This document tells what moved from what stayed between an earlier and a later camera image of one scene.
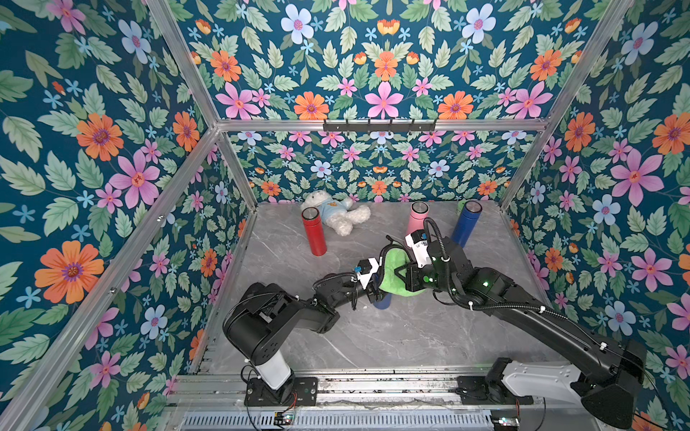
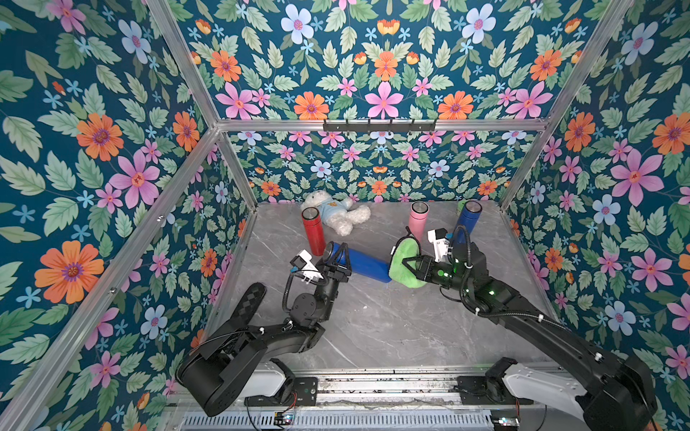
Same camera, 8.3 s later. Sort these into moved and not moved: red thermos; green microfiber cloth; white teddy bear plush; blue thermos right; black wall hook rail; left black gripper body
Moved: left black gripper body; green microfiber cloth
Not moved: red thermos; white teddy bear plush; blue thermos right; black wall hook rail
